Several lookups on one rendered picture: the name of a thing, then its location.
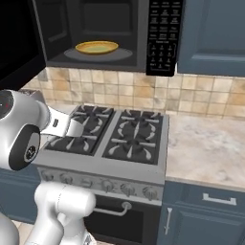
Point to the black microwave door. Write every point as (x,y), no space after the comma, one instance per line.
(16,38)

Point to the blue drawer front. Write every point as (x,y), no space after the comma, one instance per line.
(191,197)

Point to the yellow plate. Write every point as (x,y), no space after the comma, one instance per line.
(97,47)

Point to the black oven door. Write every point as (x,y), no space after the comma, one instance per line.
(127,223)

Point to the grey stove with black hob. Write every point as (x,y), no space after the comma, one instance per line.
(134,140)

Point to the blue base cupboard door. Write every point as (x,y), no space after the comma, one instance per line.
(204,228)

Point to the blue wall cupboard door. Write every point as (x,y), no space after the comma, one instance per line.
(213,35)

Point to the black microwave oven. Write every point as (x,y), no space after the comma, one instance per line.
(105,19)

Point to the blue base cupboard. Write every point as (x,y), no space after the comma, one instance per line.
(19,197)

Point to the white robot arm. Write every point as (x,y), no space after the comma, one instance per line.
(19,127)

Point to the grey microwave turntable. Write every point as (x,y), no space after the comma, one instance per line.
(124,55)

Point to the grey stove knob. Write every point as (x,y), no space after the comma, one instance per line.
(66,178)
(48,175)
(106,185)
(86,182)
(150,192)
(127,189)

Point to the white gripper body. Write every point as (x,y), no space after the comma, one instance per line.
(75,128)

